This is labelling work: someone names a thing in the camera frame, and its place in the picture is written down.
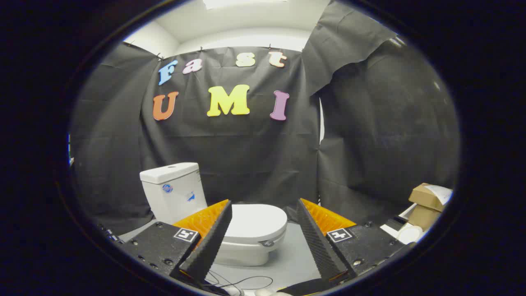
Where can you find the ceiling light panel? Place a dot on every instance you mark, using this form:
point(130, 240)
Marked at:
point(242, 3)

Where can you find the cardboard box with white label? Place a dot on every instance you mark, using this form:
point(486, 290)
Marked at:
point(425, 196)

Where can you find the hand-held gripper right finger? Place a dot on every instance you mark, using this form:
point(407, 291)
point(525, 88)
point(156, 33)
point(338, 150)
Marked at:
point(316, 242)

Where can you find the small flat black object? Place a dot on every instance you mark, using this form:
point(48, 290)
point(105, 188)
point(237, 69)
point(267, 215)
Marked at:
point(395, 224)

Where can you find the white toilet bowl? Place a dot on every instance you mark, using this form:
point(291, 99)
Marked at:
point(242, 253)

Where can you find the white round object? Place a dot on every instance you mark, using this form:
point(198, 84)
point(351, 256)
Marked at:
point(409, 235)

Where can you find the plain cardboard box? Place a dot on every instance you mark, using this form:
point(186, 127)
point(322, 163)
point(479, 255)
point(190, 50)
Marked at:
point(421, 217)

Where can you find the white toilet lid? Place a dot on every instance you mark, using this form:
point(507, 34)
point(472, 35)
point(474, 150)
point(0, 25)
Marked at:
point(257, 220)

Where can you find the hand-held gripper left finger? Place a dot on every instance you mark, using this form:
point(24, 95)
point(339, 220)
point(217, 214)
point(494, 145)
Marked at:
point(213, 238)

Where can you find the black backdrop cloth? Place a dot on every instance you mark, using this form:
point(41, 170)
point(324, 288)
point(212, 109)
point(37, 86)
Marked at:
point(254, 156)

